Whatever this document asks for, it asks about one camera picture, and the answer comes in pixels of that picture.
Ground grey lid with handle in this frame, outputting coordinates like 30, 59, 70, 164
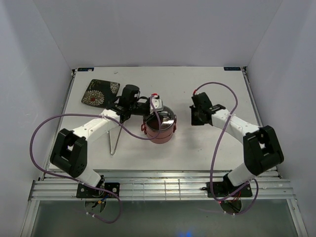
141, 106, 177, 134

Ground pink steel-lined bowl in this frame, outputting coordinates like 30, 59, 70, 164
147, 134, 172, 144
141, 122, 177, 138

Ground stainless steel tongs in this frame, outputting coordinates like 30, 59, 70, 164
107, 127, 122, 156

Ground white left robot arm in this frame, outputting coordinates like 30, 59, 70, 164
50, 84, 162, 198

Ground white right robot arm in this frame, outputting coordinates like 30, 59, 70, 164
190, 92, 284, 196

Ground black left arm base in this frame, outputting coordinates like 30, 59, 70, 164
76, 182, 120, 199

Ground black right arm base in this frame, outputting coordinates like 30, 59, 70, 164
201, 181, 253, 198

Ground black patterned square plate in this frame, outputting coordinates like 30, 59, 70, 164
81, 79, 120, 109

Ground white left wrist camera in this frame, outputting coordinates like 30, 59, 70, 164
149, 93, 163, 114

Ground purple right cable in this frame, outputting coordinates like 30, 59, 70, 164
194, 81, 259, 216

